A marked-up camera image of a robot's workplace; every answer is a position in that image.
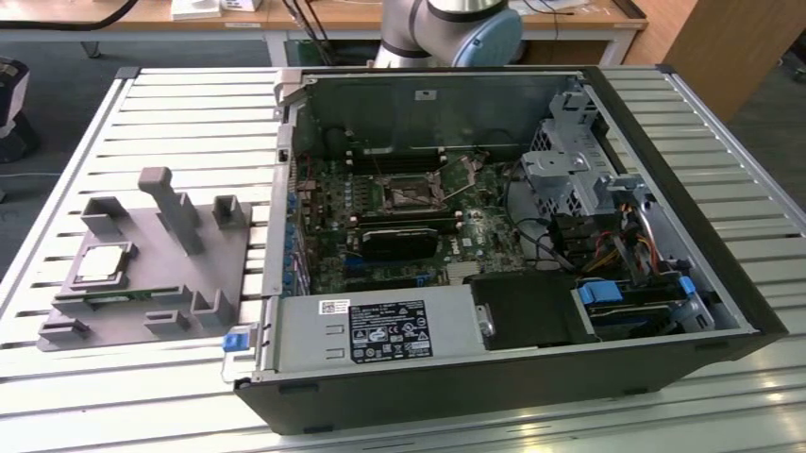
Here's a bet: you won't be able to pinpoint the thin wire locking lever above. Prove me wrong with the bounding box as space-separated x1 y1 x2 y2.
369 141 390 185

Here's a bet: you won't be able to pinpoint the metal socket cover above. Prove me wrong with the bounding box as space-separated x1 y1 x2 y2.
438 151 491 200

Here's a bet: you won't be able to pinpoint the silver CPU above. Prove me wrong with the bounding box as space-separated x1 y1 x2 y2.
72 243 132 283

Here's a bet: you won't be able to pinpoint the CPU socket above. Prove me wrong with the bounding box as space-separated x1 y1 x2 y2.
370 173 453 213

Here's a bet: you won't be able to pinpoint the black RAM slot bank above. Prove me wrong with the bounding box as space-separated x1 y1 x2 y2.
349 144 442 176
351 210 459 233

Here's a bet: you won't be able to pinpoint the black graphics card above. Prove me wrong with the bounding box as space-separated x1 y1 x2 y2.
349 226 442 260

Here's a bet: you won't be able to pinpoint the green motherboard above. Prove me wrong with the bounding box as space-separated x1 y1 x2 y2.
290 150 537 296

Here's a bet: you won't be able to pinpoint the small silver heat sink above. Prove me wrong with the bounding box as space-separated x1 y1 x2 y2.
445 262 481 284

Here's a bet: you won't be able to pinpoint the grey power supply unit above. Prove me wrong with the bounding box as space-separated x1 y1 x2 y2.
251 287 486 383

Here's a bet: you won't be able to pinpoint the silver metal drive cage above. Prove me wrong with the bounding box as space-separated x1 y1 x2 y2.
519 92 650 218

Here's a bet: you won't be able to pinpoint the blue plastic latch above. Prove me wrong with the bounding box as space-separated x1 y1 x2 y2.
223 325 263 353

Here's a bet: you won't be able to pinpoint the black open PC case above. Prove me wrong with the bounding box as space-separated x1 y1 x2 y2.
233 64 790 436

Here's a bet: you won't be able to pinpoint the grey plastic parts rack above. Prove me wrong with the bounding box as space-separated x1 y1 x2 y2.
36 165 255 354

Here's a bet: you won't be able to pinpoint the green circuit board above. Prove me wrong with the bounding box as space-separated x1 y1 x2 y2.
286 40 329 67

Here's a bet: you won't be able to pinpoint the green RAM stick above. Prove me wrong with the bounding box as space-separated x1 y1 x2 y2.
80 286 185 304

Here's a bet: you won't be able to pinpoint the metal disk bay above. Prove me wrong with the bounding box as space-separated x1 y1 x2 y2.
571 271 720 342

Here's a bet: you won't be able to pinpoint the white paper sheets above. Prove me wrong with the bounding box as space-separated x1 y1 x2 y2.
526 0 610 14

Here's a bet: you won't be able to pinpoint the wooden cabinet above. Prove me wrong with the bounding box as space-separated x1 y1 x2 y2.
654 0 806 124

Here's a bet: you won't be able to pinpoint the black bin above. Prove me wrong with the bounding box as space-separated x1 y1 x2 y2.
0 112 40 164

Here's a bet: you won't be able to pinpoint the black wire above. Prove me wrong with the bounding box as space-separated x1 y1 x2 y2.
513 217 585 276

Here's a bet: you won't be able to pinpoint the silver metal latch handle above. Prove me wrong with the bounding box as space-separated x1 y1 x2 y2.
473 303 501 337

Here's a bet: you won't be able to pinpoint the coloured wire bundle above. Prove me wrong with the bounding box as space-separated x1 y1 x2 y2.
582 202 666 287

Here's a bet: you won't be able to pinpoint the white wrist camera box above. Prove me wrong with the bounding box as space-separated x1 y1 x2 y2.
0 57 32 127

